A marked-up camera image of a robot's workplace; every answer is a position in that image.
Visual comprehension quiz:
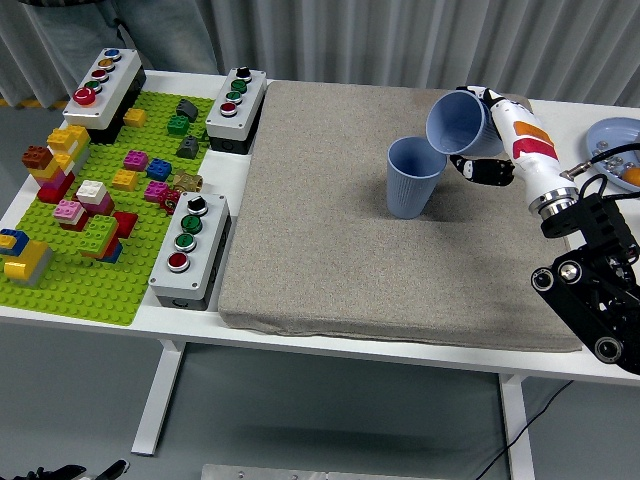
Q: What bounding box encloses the white table leg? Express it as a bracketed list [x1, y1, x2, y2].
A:
[497, 372, 537, 480]
[130, 338, 187, 457]

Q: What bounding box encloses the four-button control box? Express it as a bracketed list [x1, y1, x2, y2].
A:
[204, 66, 268, 155]
[148, 191, 234, 312]

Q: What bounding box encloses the green brick baseplate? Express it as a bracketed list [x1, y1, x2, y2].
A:
[0, 89, 217, 327]

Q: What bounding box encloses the brass valve with red handle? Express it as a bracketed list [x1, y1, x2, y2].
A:
[158, 169, 205, 215]

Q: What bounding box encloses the multicolour brick tower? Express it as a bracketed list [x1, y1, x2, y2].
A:
[21, 124, 92, 204]

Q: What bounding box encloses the blue plate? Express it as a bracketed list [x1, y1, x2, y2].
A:
[585, 116, 640, 192]

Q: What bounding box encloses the blue toy brick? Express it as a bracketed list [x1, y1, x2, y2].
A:
[146, 157, 174, 182]

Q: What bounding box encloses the magenta toy brick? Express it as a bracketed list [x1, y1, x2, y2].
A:
[143, 180, 170, 203]
[123, 149, 150, 173]

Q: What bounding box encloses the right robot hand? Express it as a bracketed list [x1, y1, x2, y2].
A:
[448, 85, 579, 201]

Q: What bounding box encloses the blue yellow grey brick stack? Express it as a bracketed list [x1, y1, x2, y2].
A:
[0, 228, 55, 288]

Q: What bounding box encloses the person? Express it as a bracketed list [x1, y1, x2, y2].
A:
[19, 0, 220, 75]

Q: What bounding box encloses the five-button control box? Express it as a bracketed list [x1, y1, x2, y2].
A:
[62, 47, 147, 146]

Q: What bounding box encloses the grey pleated curtain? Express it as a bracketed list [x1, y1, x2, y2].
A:
[0, 0, 640, 109]

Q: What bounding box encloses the green topped brick stack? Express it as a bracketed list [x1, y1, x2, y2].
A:
[77, 213, 124, 265]

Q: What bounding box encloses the black floor cable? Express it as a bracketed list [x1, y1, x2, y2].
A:
[474, 379, 575, 480]

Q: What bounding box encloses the red toy brick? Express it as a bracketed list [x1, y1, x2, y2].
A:
[112, 210, 140, 239]

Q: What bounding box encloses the blue ribbed cup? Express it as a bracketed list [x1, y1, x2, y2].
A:
[424, 89, 504, 156]
[387, 135, 448, 220]

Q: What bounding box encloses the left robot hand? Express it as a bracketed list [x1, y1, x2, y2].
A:
[7, 458, 131, 480]

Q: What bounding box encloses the grey-brown mat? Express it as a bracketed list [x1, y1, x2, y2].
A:
[218, 79, 594, 354]

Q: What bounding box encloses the white and pink brick stack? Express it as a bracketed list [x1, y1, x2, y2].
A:
[76, 179, 116, 216]

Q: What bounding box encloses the pink and red brick stack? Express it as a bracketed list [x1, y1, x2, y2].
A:
[53, 198, 90, 232]

